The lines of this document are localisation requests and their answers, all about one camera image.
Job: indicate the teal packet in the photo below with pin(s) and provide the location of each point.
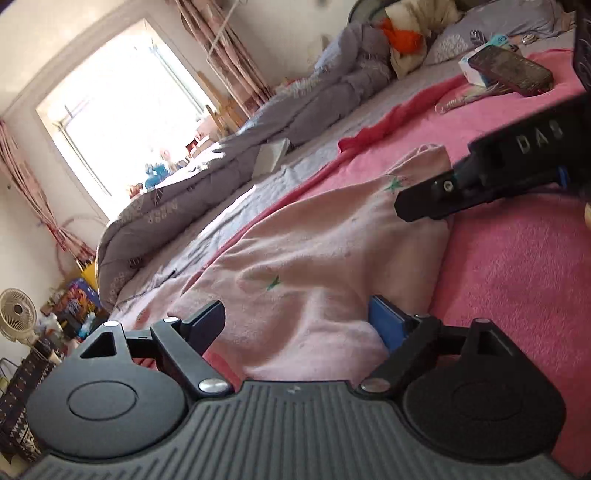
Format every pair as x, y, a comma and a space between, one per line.
501, 40

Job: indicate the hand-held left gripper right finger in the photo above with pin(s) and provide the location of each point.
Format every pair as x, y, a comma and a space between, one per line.
390, 323

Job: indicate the dark smartphone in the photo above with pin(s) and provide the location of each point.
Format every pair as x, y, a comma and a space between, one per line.
508, 69

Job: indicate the grey patterned pillow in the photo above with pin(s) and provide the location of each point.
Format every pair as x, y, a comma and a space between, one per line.
508, 21

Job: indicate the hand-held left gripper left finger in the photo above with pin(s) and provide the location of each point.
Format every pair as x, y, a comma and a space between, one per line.
207, 323

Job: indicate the orange cloth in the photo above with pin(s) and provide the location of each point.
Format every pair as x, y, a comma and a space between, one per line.
401, 39

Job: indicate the pink fleece blanket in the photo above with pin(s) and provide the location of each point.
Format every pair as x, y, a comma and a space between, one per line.
517, 286

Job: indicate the pink strawberry print top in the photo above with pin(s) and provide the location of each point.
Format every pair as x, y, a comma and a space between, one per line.
138, 309

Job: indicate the pale hula hoop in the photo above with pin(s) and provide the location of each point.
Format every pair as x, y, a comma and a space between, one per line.
81, 218

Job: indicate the blue toy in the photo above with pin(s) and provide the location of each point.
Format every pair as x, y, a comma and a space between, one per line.
157, 175

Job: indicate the colourful toy box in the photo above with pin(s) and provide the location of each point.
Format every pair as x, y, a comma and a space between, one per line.
76, 300

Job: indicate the bright window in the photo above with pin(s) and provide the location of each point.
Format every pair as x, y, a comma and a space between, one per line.
115, 106

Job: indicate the pink strawberry print pants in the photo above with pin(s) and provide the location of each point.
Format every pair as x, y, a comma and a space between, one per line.
323, 258

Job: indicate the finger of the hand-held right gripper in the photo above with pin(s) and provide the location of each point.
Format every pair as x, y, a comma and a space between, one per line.
425, 203

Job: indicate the white tissue box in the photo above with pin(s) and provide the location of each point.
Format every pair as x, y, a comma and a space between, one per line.
471, 74

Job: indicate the dark bed headboard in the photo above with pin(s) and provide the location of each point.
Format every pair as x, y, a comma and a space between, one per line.
364, 9

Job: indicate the grey patterned quilt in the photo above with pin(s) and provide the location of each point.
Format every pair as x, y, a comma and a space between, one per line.
194, 203

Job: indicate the yellow bag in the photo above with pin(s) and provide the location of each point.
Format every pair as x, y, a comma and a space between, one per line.
90, 277

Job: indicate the pink patterned curtain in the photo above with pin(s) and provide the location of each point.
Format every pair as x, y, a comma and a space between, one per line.
27, 184
231, 60

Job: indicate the white standing fan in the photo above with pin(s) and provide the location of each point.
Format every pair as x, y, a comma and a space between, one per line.
18, 314

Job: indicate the grey bed sheet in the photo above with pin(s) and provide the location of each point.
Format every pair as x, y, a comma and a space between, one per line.
323, 134

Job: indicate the white paper folder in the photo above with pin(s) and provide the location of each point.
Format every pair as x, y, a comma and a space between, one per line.
270, 157

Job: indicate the wooden easel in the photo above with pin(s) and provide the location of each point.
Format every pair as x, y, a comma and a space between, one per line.
221, 120

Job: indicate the patterned cloth covered cabinet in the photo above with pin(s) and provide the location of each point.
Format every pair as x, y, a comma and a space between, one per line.
23, 406

